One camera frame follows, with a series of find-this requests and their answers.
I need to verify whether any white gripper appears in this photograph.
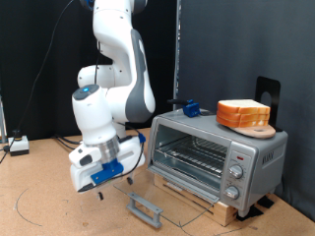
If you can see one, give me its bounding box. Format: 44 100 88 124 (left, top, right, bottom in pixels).
68 136 146 202

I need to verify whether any metal spatula with blue grip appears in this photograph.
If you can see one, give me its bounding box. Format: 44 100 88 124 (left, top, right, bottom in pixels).
166 97 216 118

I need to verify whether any silver oven knob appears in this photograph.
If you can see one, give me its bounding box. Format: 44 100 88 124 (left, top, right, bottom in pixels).
228 164 244 180
223 185 240 201

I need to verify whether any silver toaster oven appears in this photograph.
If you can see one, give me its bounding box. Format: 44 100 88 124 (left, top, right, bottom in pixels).
146 105 289 218

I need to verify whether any emergency stop button box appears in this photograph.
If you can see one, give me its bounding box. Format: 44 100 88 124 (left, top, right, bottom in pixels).
8 129 31 157

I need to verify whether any black backdrop curtain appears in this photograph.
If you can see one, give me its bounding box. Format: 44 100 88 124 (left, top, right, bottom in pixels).
0 0 180 143

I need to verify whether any slatted wooden block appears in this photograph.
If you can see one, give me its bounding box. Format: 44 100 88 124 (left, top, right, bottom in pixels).
154 173 239 228

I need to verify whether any black foam pad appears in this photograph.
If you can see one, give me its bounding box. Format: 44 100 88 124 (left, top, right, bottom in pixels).
236 205 265 222
257 196 275 209

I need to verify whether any vertical metal pole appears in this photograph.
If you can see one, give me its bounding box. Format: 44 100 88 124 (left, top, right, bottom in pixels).
172 0 183 112

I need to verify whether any round wooden serving board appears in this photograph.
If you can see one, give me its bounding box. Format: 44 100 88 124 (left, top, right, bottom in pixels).
225 123 278 140

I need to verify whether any grey backdrop curtain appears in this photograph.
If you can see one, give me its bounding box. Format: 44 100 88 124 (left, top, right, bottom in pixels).
180 0 315 221

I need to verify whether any black metal bookend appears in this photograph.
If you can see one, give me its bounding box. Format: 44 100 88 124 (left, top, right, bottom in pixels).
254 76 284 133

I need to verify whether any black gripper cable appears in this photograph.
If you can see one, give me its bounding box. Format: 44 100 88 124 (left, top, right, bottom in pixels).
94 38 146 182

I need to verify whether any black base cable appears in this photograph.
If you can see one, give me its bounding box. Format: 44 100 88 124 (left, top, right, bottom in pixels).
55 137 78 151

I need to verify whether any black cable with silver plug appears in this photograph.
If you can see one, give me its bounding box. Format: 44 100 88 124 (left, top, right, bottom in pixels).
52 133 83 146

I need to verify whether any wire oven rack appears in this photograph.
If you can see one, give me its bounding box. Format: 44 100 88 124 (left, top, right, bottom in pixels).
155 135 229 179

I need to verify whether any metal frame bar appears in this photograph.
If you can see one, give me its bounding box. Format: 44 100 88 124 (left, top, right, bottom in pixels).
0 96 7 146

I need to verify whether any long black hanging cable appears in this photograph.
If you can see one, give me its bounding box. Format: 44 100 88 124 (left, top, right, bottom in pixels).
0 0 76 164

